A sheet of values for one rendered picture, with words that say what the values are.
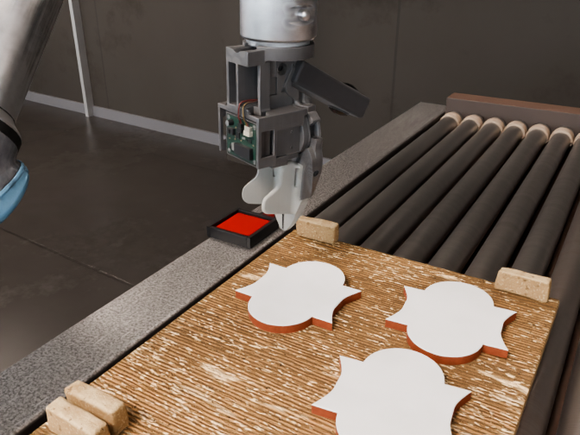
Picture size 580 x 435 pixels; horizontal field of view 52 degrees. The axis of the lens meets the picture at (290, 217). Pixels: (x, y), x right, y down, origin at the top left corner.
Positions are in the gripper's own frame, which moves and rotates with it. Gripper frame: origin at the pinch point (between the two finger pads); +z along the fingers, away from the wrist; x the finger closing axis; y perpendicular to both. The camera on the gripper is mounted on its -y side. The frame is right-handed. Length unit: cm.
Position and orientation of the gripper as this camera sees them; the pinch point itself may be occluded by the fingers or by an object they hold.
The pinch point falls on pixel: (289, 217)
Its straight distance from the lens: 68.9
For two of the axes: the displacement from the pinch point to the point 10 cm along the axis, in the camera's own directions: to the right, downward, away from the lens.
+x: 6.3, 3.5, -6.9
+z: -0.2, 9.0, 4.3
